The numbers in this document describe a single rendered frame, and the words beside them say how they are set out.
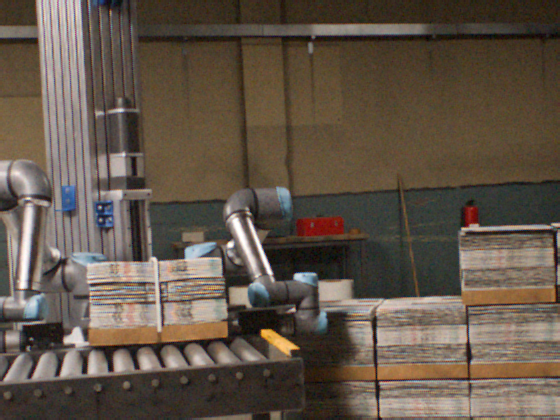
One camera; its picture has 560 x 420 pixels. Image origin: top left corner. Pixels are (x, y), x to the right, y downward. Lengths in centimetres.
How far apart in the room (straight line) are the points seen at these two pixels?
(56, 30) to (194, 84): 619
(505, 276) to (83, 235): 145
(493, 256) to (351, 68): 711
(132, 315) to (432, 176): 766
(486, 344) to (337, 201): 690
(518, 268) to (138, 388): 130
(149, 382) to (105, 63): 154
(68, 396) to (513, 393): 143
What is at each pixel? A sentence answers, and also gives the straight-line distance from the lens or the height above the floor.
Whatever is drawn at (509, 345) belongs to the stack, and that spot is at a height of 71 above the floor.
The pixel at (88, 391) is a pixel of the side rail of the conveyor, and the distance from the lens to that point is 230.
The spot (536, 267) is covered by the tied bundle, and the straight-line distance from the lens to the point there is 307.
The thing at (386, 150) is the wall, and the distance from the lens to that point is 1006.
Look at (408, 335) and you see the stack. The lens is 311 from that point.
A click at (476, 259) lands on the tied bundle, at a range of 307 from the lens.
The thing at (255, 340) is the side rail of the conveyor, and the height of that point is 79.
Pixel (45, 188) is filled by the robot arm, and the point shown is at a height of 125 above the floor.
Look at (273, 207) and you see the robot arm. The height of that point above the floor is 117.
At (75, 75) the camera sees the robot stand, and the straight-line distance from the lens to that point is 352.
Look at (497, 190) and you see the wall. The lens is 1044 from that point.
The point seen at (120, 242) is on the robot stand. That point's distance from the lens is 343.
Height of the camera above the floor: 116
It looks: 3 degrees down
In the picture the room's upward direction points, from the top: 3 degrees counter-clockwise
